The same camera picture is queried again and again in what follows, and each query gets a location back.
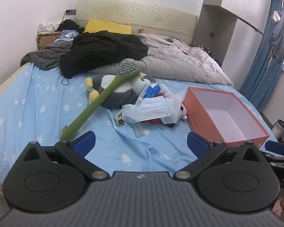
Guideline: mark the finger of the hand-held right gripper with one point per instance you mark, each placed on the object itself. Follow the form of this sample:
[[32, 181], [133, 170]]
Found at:
[[278, 147]]

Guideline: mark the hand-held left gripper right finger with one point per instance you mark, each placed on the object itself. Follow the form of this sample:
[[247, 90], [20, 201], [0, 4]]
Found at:
[[197, 144]]

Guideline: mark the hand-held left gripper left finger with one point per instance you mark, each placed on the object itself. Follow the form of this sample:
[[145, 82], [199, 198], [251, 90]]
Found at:
[[84, 143]]

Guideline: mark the orange cardboard box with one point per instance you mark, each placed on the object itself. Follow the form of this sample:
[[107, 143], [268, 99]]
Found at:
[[198, 113]]

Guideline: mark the small panda plush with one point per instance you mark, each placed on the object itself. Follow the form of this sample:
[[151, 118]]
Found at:
[[182, 110]]

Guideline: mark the red snack packet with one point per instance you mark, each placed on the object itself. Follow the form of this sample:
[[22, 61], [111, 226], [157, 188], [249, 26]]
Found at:
[[151, 121]]

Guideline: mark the pink feathered bird toy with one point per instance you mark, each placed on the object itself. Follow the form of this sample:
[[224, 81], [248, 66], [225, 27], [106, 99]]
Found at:
[[167, 96]]

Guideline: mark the white face mask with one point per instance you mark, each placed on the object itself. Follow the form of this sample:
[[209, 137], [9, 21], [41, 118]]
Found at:
[[146, 110]]

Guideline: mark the clear bag of blue packets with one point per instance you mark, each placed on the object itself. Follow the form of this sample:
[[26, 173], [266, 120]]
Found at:
[[151, 91]]

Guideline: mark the white bin with black rim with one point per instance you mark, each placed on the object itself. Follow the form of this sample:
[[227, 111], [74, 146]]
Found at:
[[280, 128]]

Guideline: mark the clear plastic wrapper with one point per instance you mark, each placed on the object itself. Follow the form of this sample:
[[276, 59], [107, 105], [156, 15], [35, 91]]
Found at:
[[138, 131]]

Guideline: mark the grey penguin plush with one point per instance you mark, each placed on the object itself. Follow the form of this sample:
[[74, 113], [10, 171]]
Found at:
[[118, 97]]

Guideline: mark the light blue printed bed sheet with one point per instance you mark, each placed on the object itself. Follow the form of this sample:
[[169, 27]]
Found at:
[[37, 104]]

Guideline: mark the blue curtain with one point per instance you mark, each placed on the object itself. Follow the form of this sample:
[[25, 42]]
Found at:
[[258, 75]]

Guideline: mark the light grey duvet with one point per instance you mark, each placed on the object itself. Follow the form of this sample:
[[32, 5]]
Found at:
[[179, 61]]

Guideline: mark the black clothing pile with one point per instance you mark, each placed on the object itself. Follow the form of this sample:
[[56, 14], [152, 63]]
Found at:
[[97, 49]]

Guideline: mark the row of small bottles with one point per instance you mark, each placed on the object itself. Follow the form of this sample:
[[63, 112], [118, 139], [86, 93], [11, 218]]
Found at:
[[207, 49]]

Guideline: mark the dark grey blanket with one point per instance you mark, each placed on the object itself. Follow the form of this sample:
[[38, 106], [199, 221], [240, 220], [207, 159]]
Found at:
[[42, 56]]

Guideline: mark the brown bedside cabinet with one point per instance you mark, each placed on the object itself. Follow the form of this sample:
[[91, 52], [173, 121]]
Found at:
[[46, 41]]

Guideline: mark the blue cartoon packet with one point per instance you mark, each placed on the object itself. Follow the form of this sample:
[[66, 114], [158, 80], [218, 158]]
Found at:
[[68, 34]]

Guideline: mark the hanging blue-grey clothes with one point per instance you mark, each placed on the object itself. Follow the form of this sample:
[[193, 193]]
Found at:
[[282, 33]]

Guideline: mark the black bag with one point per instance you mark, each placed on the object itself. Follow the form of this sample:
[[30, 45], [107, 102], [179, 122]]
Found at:
[[71, 26]]

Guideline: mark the yellow pillow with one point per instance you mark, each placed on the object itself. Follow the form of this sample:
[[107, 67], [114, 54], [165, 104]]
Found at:
[[108, 26]]

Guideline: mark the crumpled white cloth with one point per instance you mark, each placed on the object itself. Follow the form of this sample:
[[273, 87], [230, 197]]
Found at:
[[48, 27]]

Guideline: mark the grey tall cabinet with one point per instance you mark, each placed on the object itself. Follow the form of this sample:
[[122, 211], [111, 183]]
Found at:
[[210, 16]]

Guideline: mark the dark wall switch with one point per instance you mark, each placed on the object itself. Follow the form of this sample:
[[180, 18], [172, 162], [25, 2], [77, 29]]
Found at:
[[212, 34]]

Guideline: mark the dark curtain rail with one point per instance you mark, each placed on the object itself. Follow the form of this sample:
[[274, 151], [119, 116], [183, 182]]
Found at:
[[250, 25]]

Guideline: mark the black wall socket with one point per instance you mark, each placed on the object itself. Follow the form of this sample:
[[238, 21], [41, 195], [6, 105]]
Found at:
[[71, 12]]

